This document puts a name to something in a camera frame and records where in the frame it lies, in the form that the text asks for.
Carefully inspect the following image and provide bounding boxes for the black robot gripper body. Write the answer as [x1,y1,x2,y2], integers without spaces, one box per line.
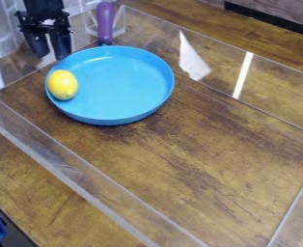
[16,0,71,33]

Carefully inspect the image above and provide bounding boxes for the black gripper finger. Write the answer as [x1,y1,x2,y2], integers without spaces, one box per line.
[23,31,51,58]
[51,30,72,60]

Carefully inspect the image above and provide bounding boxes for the blue round plastic plate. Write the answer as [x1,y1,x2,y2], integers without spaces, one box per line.
[51,45,175,125]

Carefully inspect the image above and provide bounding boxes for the purple eggplant toy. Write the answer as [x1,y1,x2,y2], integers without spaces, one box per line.
[96,2,115,45]

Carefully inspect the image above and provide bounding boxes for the yellow lemon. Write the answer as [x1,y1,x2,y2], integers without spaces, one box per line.
[48,69,79,100]

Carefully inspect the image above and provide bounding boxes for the dark baseboard strip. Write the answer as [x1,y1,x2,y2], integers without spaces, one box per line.
[224,0,303,35]

